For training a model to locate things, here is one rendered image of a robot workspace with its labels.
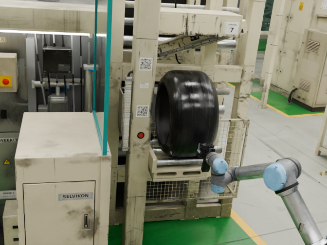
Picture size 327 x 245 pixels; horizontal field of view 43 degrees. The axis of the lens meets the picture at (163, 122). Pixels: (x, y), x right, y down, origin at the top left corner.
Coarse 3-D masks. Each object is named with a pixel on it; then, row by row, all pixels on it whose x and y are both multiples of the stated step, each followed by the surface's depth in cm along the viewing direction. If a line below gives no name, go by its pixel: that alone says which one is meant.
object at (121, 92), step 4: (120, 88) 296; (124, 88) 298; (120, 92) 294; (124, 92) 299; (120, 96) 294; (120, 100) 294; (120, 104) 295; (120, 108) 295; (120, 112) 295; (120, 116) 295; (120, 120) 295; (120, 124) 296; (120, 128) 296; (120, 132) 296
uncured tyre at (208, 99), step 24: (168, 72) 260; (192, 72) 256; (168, 96) 288; (192, 96) 241; (216, 96) 247; (168, 120) 291; (192, 120) 239; (216, 120) 245; (168, 144) 251; (192, 144) 246
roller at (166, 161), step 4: (160, 160) 258; (164, 160) 259; (168, 160) 259; (172, 160) 260; (176, 160) 260; (180, 160) 261; (184, 160) 262; (188, 160) 262; (192, 160) 263; (196, 160) 264; (200, 160) 264; (160, 164) 258; (164, 164) 259; (168, 164) 260; (172, 164) 260; (176, 164) 261; (180, 164) 262; (184, 164) 263; (188, 164) 264
